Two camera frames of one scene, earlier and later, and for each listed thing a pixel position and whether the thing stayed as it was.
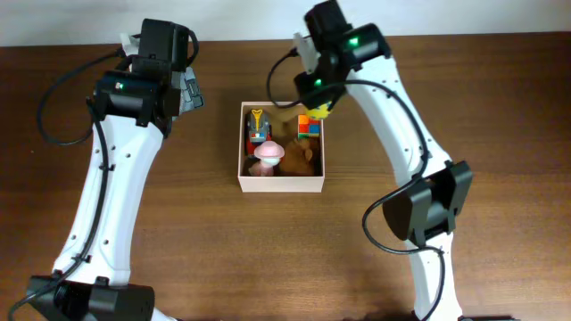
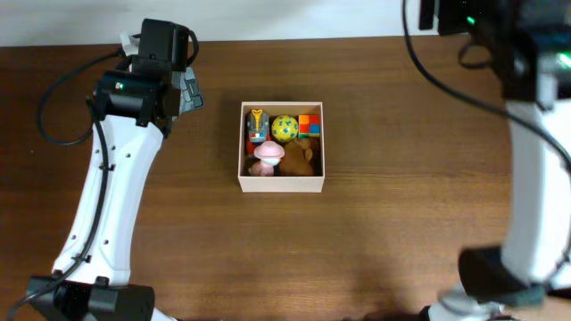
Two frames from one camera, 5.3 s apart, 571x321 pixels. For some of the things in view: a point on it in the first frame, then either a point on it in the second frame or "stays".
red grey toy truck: x=258 y=130 stays
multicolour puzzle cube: x=308 y=127 stays
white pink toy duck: x=270 y=153 stays
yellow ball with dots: x=319 y=112 to x=285 y=128
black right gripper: x=308 y=95 to x=450 y=21
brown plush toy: x=297 y=159 stays
